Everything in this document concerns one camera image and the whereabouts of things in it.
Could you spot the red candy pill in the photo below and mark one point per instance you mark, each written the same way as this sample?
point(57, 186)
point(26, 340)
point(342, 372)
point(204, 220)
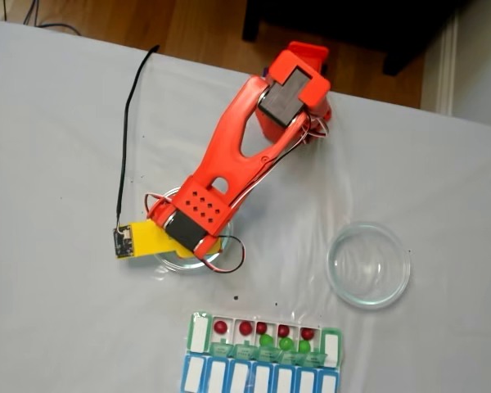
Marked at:
point(220, 326)
point(261, 327)
point(307, 333)
point(245, 327)
point(283, 330)

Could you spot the green candy pill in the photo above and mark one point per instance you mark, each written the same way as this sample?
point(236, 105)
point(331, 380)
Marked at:
point(265, 340)
point(286, 343)
point(304, 346)

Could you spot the glass bowl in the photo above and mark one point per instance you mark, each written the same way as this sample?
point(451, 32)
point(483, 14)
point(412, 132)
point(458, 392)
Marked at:
point(339, 245)
point(176, 264)

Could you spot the green weekly pill organiser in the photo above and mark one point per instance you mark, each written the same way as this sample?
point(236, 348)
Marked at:
point(198, 335)

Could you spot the blue weekly pill organiser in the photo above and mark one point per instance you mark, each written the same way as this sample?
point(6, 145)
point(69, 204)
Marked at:
point(194, 374)

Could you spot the white table cloth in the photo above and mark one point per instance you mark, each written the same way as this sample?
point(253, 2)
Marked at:
point(65, 286)

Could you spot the black furniture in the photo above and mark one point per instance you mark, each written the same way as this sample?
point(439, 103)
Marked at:
point(393, 24)

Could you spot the camera board on yellow mount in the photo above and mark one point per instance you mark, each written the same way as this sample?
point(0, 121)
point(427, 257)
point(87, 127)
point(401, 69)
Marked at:
point(147, 239)

